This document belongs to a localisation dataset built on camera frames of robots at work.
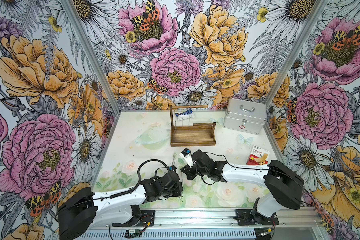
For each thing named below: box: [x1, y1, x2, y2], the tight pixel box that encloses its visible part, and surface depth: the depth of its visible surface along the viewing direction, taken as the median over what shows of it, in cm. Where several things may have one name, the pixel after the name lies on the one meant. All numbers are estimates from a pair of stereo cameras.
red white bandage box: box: [246, 144, 270, 165], surface depth 94 cm
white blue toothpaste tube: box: [175, 108, 195, 121], surface depth 118 cm
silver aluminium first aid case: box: [222, 98, 268, 135], surface depth 104 cm
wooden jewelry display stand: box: [169, 105, 216, 147], surface depth 108 cm
